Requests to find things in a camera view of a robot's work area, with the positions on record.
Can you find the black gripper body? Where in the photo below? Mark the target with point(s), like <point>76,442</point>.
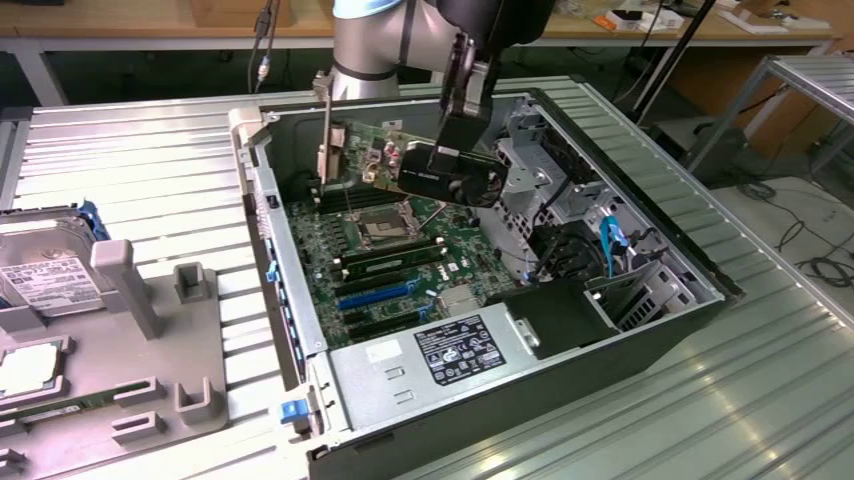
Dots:
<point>493,20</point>

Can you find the green graphics card black fan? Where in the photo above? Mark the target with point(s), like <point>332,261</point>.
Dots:
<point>373,150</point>

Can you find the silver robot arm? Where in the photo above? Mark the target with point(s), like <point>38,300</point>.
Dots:
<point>367,45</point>

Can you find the silver drive cage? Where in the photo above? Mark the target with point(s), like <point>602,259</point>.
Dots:
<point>527,200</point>

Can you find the metal socket cover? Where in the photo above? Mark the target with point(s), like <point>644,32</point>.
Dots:
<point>416,215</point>

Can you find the black RAM slot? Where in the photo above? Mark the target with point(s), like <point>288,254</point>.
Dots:
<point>347,192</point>
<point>363,202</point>

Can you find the thin metal locking lever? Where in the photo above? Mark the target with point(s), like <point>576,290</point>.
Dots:
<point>348,202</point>

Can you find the CPU socket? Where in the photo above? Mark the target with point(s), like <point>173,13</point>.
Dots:
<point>383,230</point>

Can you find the green motherboard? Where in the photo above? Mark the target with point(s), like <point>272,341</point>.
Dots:
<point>467,250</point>

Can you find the orange and white box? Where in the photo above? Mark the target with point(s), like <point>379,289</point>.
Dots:
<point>656,21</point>

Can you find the green RAM stick in slot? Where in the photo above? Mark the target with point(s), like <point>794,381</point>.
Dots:
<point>393,261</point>

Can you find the black slanted pole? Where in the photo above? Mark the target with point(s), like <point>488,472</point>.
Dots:
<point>674,55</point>

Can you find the long black expansion slot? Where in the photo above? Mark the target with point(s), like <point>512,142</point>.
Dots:
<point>369,286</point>

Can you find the silver chipset heatsink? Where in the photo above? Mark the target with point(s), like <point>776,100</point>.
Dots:
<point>456,300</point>

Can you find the blue expansion slot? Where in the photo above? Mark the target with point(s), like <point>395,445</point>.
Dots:
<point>373,296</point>

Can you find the black open PC case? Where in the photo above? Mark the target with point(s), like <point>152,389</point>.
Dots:
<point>667,235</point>

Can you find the black floor stand base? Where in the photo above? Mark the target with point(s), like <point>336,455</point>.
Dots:
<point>707,145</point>

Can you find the white flat package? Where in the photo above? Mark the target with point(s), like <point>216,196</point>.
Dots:
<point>754,20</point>

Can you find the small blue case clip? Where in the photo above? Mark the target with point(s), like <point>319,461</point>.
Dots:
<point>269,276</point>

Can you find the black plastic shroud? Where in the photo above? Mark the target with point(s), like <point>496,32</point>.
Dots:
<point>554,320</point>

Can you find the silver disk bay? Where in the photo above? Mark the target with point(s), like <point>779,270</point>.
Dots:
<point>660,295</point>

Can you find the silver power supply with label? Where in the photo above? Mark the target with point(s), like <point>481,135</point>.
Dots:
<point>373,390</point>

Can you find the wooden workbench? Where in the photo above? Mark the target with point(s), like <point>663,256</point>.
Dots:
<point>133,25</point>

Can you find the blue disk caddy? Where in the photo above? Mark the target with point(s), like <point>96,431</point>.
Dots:
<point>96,220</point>

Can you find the blue case latch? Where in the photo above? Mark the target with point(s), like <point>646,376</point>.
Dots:
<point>289,412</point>

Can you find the silver hard disk white label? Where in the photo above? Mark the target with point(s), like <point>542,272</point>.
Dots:
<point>40,260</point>

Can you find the grey parts rack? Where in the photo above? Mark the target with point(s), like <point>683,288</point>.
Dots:
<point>107,360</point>

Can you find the silver CPU chip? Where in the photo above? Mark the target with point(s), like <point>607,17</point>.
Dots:
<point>26,367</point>

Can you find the green RAM stick on rack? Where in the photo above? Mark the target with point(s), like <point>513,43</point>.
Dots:
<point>46,410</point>

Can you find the metal frame slatted table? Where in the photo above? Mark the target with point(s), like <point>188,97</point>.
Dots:
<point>814,80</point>

